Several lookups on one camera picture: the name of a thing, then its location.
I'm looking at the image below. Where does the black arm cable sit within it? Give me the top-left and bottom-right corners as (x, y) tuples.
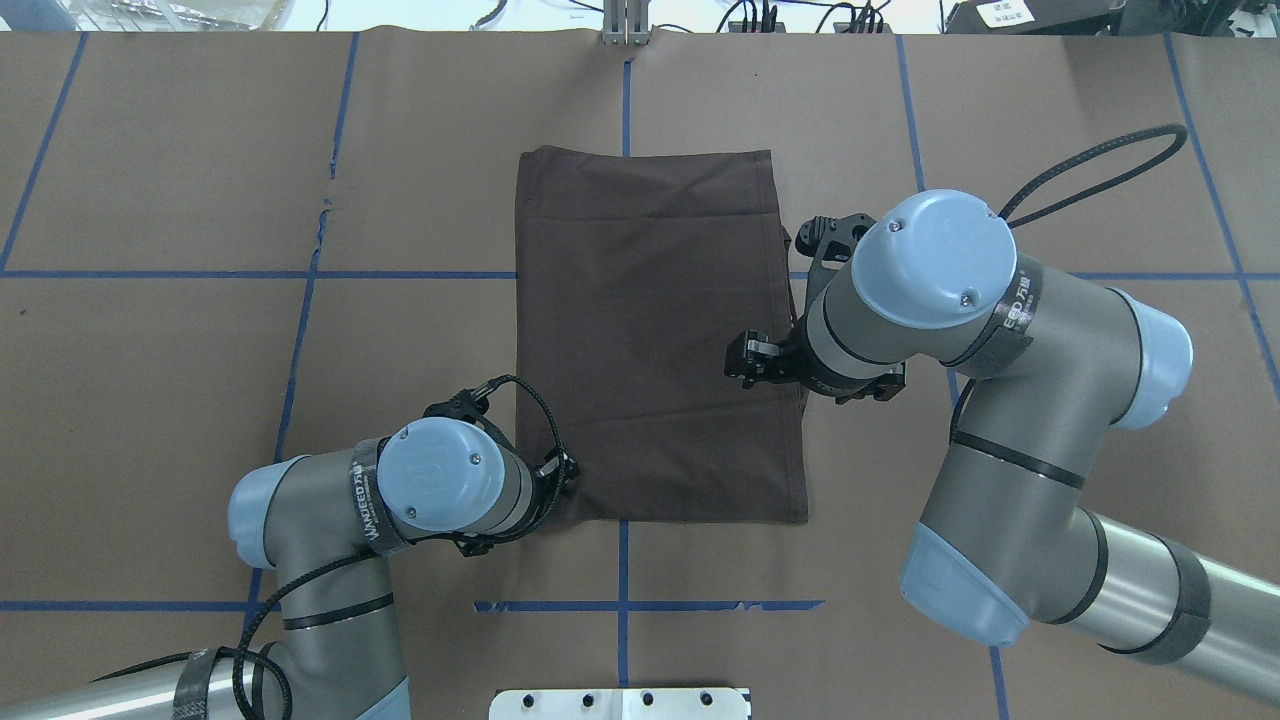
(998, 124), (1189, 229)
(90, 374), (581, 720)

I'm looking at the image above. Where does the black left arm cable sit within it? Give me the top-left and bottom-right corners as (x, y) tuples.
(90, 374), (581, 720)

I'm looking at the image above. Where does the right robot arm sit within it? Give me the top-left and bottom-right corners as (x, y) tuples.
(724, 190), (1277, 705)

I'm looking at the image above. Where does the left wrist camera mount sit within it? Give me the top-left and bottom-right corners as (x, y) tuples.
(421, 389), (499, 432)

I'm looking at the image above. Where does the aluminium frame post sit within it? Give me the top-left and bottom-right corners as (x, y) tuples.
(600, 0), (652, 46)

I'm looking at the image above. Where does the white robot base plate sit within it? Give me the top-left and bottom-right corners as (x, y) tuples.
(488, 687), (754, 719)

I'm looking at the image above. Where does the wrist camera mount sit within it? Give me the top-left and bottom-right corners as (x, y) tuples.
(794, 213), (876, 310)
(421, 389), (499, 432)

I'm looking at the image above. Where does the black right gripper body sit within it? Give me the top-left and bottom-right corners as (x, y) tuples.
(771, 334), (831, 397)

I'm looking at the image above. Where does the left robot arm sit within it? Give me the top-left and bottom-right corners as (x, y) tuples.
(3, 418), (577, 719)

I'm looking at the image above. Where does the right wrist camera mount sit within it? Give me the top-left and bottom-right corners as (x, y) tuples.
(794, 213), (876, 310)

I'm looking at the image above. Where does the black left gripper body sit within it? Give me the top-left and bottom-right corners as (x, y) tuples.
(520, 450), (580, 530)

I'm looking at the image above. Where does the dark brown t-shirt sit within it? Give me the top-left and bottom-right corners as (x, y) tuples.
(515, 146), (809, 524)

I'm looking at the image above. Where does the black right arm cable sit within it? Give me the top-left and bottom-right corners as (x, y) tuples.
(998, 124), (1189, 229)

